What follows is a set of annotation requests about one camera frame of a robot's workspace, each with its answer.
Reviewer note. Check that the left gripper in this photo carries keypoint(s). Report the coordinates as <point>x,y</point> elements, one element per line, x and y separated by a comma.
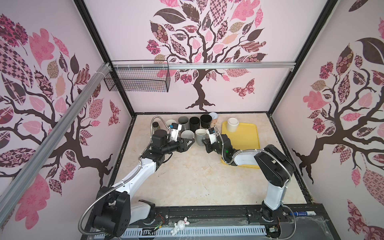
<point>183,144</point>

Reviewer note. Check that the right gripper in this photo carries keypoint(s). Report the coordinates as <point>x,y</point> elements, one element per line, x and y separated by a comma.
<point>208,146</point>

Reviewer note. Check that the cream mug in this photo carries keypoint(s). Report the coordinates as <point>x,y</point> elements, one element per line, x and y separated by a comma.
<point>188,135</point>

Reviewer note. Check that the grey mug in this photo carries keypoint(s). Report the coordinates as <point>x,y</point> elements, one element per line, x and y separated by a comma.
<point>184,122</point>
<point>200,135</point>

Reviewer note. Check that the black mug white base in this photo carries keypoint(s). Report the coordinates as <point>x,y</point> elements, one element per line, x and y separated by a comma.
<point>194,124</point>

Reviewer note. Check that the grey mug front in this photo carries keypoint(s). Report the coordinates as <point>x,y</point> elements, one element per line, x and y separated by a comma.
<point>184,122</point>

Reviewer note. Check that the pink mug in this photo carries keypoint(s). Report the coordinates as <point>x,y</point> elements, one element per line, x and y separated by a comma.
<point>170,122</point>

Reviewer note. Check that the all black mug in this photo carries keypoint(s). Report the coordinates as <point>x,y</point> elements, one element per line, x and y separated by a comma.
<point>206,121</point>

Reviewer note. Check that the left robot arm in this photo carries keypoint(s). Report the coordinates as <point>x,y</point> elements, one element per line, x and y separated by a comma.
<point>112,211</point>

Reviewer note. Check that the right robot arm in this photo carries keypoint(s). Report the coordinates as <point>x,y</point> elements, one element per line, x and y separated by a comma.
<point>275,166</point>

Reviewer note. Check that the yellow plastic tray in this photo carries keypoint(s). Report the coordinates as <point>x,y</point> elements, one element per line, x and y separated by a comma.
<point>244,138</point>

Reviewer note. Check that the white bunny figurine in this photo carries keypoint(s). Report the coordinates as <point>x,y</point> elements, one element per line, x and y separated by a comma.
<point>180,226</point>

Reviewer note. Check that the blue white marker pen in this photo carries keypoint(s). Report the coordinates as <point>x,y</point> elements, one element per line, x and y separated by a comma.
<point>304,213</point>

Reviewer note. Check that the aluminium rail back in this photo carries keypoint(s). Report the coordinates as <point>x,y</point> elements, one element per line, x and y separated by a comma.
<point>203,66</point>

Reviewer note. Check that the aluminium rail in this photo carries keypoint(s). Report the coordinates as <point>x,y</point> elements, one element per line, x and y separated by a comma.
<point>203,66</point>
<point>16,189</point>

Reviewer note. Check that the black wire basket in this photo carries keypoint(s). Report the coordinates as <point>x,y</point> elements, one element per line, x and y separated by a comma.
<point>139,76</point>

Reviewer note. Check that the white slotted cable duct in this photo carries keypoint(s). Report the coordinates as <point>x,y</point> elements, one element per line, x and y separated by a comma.
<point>215,231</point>

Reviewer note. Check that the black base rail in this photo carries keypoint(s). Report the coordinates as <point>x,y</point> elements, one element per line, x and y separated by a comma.
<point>285,227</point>

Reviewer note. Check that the aluminium rail left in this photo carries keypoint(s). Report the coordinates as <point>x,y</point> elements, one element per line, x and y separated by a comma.
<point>16,189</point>

